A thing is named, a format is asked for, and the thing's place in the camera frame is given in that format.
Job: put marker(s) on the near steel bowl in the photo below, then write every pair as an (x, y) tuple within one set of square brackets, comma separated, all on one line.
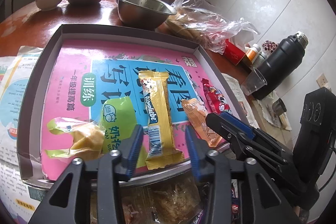
[(144, 14)]

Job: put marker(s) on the grey tray with pink book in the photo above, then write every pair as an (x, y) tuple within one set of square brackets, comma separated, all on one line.
[(90, 73)]

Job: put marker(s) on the orange medicine bottle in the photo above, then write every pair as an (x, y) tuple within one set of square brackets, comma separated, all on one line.
[(253, 52)]

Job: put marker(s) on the small steel thermos cap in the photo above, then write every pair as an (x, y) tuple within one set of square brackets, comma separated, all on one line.
[(279, 107)]

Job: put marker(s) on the clear plastic cup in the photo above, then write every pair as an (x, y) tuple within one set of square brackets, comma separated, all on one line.
[(253, 82)]

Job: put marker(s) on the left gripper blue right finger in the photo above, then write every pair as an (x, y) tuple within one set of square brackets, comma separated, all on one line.
[(202, 163)]

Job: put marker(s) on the crumpled white paper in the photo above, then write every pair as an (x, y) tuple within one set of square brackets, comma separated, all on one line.
[(267, 112)]

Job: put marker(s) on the clear cracker packet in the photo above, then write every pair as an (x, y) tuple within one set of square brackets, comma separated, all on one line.
[(171, 201)]

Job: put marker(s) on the red panda snack packet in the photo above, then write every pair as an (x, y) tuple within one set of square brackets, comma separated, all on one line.
[(215, 98)]

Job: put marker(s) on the English student newspaper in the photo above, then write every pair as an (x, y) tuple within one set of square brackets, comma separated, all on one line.
[(14, 193)]

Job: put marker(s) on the clear plastic bag with food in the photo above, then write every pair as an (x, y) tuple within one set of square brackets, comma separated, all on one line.
[(203, 23)]

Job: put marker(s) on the dried flower bouquet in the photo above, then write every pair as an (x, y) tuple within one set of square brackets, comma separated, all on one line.
[(269, 46)]

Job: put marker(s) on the white wall socket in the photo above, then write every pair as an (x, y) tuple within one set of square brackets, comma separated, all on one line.
[(322, 80)]

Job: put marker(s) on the orange snack packet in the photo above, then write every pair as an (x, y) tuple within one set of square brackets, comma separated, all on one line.
[(196, 113)]

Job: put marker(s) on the green milk snack packet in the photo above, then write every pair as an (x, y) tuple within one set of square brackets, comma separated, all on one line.
[(92, 139)]

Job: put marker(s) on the blue Oreo-style cookie packet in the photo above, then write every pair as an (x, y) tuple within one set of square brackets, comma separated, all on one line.
[(235, 200)]

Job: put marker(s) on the black thermos bottle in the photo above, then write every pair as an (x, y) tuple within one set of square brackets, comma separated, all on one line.
[(279, 65)]

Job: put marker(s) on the yellow Alpenliebe candy bar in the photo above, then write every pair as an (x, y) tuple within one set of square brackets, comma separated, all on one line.
[(162, 150)]

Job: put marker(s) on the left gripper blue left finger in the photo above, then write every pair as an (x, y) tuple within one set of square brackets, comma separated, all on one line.
[(129, 154)]

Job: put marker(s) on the red tissue box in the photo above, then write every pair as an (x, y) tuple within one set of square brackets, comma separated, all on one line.
[(232, 53)]

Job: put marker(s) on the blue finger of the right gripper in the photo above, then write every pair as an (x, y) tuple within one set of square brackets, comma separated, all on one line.
[(223, 126), (245, 128)]

